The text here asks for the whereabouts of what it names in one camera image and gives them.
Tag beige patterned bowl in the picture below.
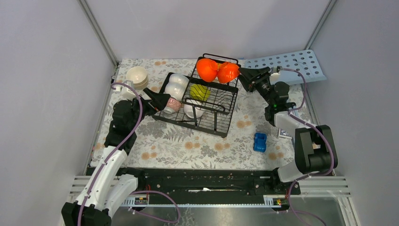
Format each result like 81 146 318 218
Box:
126 66 148 84

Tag blue tripod legs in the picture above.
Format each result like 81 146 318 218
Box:
288 108 302 121

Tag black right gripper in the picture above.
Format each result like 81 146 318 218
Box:
236 67 274 106

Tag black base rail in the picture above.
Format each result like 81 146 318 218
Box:
86 167 302 207

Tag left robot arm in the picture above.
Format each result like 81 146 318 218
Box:
61 88 171 226

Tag white bowl in rack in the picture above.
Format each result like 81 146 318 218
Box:
164 82 185 102

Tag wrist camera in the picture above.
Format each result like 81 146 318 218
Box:
269 66 284 83
113 85 136 101

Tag blue card deck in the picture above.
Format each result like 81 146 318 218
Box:
278 129 292 139

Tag white bowl front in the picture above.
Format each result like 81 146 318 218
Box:
184 99 204 119

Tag blue perforated stand tray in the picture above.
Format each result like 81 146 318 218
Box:
245 49 327 83

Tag blue toy car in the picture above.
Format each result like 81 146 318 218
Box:
253 132 267 153

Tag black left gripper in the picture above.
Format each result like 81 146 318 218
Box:
128 88 170 130

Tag floral table mat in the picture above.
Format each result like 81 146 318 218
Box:
89 59 294 170

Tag orange bowl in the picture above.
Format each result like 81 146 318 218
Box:
217 62 240 84
196 58 218 82

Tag pink patterned bowl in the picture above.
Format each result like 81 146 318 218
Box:
163 97 182 114

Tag white bowl upper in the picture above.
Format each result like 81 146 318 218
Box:
169 73 189 87

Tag yellow-green bowl in rack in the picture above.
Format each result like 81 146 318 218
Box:
190 84 211 101

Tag plain beige bowl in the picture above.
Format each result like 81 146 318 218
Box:
133 78 149 90

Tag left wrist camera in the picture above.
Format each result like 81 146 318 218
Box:
113 85 136 101

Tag black wire dish rack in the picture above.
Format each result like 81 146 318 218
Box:
152 67 239 138

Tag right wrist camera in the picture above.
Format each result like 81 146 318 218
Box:
269 66 284 83

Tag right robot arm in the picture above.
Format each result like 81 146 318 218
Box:
238 66 338 194

